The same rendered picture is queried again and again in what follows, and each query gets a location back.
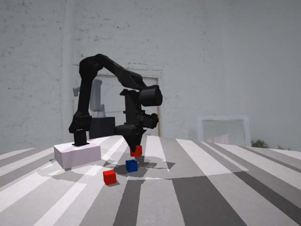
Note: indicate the blue cube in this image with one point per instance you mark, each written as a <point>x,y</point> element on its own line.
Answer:
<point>131,165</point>

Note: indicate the red cube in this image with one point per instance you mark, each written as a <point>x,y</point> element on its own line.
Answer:
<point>109,177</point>
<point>138,151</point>

